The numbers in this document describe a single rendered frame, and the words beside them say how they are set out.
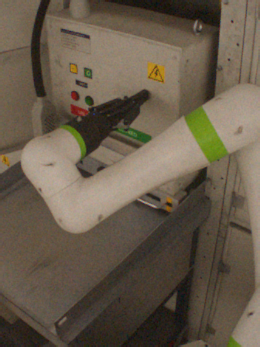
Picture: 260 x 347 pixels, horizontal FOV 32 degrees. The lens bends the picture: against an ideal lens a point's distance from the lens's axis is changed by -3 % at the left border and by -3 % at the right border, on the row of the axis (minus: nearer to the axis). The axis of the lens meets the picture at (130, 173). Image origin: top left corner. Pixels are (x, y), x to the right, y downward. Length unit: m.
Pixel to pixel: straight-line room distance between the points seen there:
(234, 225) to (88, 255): 0.48
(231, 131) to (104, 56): 0.53
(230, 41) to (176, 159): 0.42
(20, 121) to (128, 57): 0.63
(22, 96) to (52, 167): 0.76
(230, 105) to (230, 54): 0.34
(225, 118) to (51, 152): 0.37
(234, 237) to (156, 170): 0.64
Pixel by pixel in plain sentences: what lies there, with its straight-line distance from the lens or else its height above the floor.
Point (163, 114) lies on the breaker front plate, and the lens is 1.28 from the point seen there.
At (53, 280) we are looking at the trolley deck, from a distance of 1.29.
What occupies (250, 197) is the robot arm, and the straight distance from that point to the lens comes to 1.09.
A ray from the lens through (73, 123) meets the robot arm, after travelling 1.07.
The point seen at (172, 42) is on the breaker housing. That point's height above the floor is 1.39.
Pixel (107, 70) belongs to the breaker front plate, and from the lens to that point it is 1.35.
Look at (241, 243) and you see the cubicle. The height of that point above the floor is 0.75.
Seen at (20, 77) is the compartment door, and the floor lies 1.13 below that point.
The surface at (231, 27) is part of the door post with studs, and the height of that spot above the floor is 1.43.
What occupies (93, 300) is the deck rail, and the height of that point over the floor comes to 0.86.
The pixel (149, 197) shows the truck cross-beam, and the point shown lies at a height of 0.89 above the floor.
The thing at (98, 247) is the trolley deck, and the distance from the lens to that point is 1.36.
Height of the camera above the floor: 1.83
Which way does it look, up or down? 37 degrees down
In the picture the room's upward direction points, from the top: 1 degrees counter-clockwise
